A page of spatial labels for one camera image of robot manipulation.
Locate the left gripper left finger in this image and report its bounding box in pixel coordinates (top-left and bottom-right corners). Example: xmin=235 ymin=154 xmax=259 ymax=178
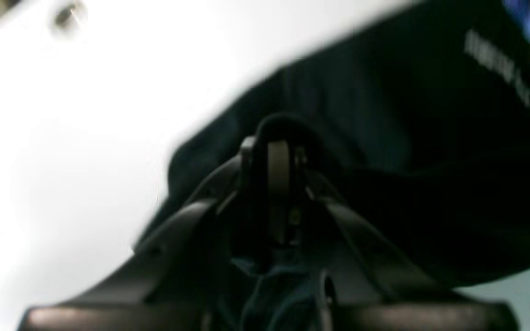
xmin=19 ymin=137 xmax=255 ymax=331

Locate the left silver table grommet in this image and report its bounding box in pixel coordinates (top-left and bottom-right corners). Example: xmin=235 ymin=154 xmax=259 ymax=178
xmin=51 ymin=0 xmax=87 ymax=32

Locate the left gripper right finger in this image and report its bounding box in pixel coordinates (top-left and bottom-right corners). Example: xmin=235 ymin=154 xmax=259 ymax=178
xmin=267 ymin=141 xmax=519 ymax=331

